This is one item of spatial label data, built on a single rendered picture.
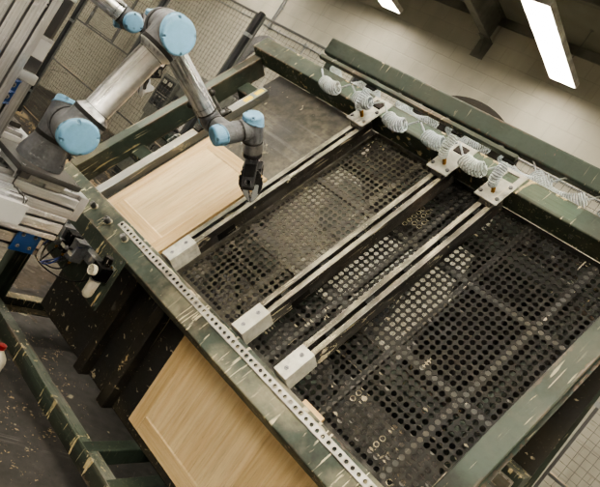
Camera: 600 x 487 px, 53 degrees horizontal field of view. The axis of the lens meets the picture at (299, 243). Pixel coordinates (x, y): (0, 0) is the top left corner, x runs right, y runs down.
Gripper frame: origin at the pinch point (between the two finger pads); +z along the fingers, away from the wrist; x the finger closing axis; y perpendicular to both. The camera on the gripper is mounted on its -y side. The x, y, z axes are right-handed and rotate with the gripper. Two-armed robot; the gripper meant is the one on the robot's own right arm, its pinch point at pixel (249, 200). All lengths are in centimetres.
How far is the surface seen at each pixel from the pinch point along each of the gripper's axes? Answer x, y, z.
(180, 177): 37, 33, 16
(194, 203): 26.7, 16.8, 17.6
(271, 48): 12, 114, -14
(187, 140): 40, 55, 10
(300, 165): -15.2, 32.2, 1.9
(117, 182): 65, 28, 20
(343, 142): -32, 45, -5
